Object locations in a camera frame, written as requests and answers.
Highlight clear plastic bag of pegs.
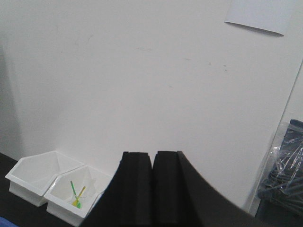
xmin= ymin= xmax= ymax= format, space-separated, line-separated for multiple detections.
xmin=257 ymin=119 xmax=303 ymax=216

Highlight green yellow plastic droppers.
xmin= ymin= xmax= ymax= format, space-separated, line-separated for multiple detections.
xmin=70 ymin=181 xmax=86 ymax=209

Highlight left white storage bin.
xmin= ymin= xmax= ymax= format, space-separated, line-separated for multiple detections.
xmin=5 ymin=151 xmax=85 ymax=207

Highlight blue plastic tray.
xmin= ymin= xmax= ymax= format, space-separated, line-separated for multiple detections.
xmin=0 ymin=217 xmax=18 ymax=227

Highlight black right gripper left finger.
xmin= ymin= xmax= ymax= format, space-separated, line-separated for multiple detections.
xmin=81 ymin=152 xmax=151 ymax=227

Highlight white paper on wall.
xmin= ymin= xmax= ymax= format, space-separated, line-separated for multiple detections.
xmin=225 ymin=0 xmax=296 ymax=36

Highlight middle white storage bin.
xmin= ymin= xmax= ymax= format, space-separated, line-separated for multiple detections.
xmin=45 ymin=166 xmax=112 ymax=227

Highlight white storage bin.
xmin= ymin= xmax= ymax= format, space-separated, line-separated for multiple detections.
xmin=5 ymin=151 xmax=85 ymax=207
xmin=45 ymin=166 xmax=112 ymax=227

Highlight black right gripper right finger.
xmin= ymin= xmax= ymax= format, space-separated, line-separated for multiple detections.
xmin=153 ymin=151 xmax=274 ymax=227

